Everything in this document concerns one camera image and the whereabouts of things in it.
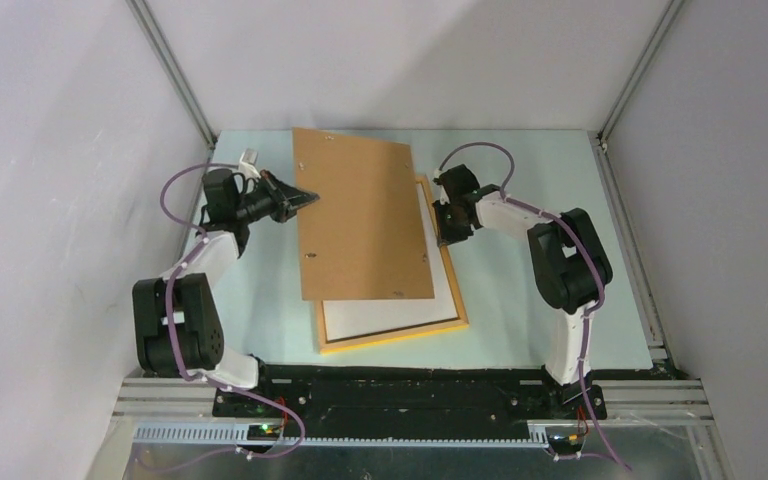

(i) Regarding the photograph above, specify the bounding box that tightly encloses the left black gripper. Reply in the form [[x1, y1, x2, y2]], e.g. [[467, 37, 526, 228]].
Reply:
[[234, 170, 319, 225]]

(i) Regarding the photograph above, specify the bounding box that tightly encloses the brown cardboard backing board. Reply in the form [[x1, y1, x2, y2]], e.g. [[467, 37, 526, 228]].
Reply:
[[292, 128, 434, 301]]

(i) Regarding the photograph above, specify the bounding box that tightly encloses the orange flower photo print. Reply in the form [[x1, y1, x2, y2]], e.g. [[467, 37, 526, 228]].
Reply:
[[322, 184, 461, 344]]

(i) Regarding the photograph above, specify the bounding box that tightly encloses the yellow wooden picture frame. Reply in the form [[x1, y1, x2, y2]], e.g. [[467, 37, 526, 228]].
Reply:
[[314, 173, 471, 356]]

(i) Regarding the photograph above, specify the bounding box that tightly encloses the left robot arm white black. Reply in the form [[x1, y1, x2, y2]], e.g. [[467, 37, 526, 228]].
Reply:
[[132, 162, 320, 417]]

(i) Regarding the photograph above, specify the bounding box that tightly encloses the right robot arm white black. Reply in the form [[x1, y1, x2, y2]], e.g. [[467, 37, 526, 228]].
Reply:
[[433, 165, 613, 418]]

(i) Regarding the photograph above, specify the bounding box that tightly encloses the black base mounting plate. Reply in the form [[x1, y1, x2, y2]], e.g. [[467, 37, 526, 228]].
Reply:
[[145, 360, 680, 442]]

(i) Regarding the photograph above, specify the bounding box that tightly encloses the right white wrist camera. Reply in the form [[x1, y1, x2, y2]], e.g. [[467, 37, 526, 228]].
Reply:
[[431, 170, 450, 205]]

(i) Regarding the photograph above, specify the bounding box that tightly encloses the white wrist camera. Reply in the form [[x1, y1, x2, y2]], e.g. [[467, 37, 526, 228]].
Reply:
[[237, 148, 261, 180], [431, 170, 450, 205]]

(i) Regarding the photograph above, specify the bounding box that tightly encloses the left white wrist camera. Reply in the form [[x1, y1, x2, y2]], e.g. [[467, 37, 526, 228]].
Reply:
[[237, 148, 261, 180]]

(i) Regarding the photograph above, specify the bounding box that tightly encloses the left aluminium corner post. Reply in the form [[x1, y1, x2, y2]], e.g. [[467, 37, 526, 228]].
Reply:
[[125, 0, 218, 150]]

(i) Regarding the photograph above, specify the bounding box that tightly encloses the aluminium corner post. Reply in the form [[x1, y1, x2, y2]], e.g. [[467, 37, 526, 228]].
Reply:
[[125, 0, 218, 150], [597, 0, 688, 152]]

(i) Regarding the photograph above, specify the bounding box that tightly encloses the aluminium extrusion rail front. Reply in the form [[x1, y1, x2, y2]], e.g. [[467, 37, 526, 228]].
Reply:
[[113, 379, 713, 448]]

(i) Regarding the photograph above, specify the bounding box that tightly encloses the right aluminium corner post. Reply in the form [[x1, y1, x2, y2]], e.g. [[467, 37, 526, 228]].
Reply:
[[597, 0, 688, 152]]

